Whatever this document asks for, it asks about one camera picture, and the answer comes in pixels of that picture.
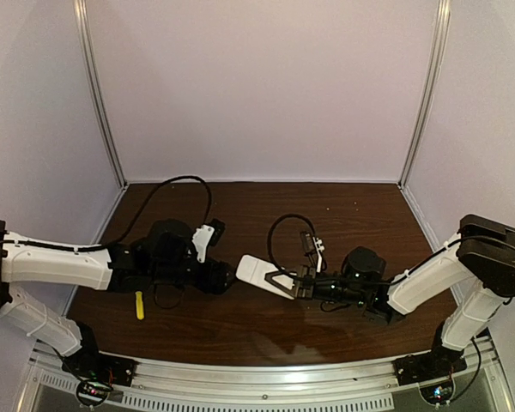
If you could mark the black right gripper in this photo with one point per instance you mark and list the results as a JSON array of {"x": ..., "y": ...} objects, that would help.
[{"x": 303, "y": 281}]

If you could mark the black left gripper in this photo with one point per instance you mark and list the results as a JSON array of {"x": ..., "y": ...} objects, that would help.
[{"x": 222, "y": 277}]

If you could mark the white remote control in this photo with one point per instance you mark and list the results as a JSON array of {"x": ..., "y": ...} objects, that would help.
[{"x": 251, "y": 270}]

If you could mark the yellow handled screwdriver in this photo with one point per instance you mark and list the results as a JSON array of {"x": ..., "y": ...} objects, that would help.
[{"x": 139, "y": 305}]

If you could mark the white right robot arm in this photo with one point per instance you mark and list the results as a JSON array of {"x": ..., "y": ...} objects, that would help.
[{"x": 481, "y": 251}]

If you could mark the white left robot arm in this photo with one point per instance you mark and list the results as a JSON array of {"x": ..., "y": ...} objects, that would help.
[{"x": 28, "y": 260}]

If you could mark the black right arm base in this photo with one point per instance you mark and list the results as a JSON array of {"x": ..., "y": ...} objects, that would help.
[{"x": 437, "y": 363}]

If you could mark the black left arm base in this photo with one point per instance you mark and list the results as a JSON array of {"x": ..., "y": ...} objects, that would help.
[{"x": 96, "y": 372}]

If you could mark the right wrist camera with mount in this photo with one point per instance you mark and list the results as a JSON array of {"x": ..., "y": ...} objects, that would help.
[{"x": 313, "y": 249}]

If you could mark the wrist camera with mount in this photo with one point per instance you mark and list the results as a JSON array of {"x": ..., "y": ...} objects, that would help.
[
  {"x": 313, "y": 249},
  {"x": 206, "y": 236}
]

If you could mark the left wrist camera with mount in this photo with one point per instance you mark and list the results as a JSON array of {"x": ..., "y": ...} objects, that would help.
[{"x": 206, "y": 236}]

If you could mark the aluminium front rail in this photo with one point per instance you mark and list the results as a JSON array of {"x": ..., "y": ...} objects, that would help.
[{"x": 369, "y": 385}]

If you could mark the left aluminium corner post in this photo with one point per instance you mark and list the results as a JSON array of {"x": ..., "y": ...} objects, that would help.
[{"x": 96, "y": 95}]

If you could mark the aluminium corner post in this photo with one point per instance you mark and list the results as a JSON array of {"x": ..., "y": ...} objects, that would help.
[
  {"x": 96, "y": 95},
  {"x": 437, "y": 52}
]

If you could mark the right aluminium corner post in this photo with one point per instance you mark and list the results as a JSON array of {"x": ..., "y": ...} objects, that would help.
[{"x": 437, "y": 52}]

